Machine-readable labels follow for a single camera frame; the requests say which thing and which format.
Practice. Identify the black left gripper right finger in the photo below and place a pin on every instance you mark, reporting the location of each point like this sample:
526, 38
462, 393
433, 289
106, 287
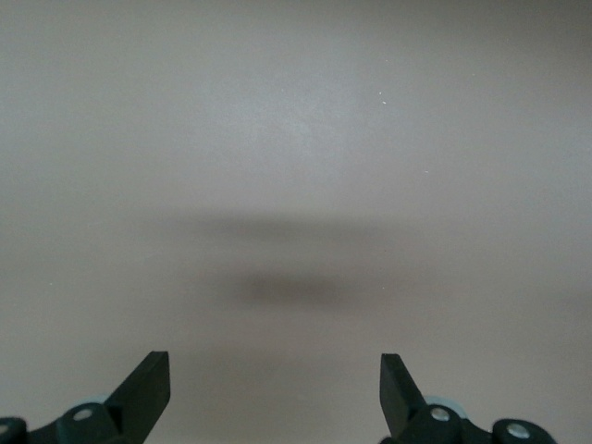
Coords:
398, 393

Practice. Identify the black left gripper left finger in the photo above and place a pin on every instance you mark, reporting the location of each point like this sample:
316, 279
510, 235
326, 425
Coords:
143, 393

